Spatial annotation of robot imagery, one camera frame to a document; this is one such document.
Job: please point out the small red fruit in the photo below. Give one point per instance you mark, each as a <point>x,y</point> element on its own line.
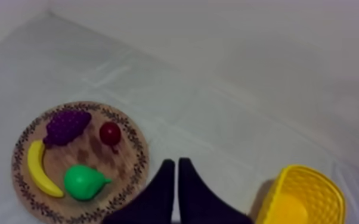
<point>110,133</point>

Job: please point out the purple toy grapes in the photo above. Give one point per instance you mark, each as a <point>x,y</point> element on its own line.
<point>66,126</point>

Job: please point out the yellow plastic basket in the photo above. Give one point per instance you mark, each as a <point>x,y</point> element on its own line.
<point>304,197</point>

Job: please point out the round wooden board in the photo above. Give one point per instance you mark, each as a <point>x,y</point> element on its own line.
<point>85,154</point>

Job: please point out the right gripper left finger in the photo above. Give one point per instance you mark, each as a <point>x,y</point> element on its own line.
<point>154,203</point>

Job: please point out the green toy pear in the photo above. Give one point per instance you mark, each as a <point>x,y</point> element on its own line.
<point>82,183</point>

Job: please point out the yellow toy banana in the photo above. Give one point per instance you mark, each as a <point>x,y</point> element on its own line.
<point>37,169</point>

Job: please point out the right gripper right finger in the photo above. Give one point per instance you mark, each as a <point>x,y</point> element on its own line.
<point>198,206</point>

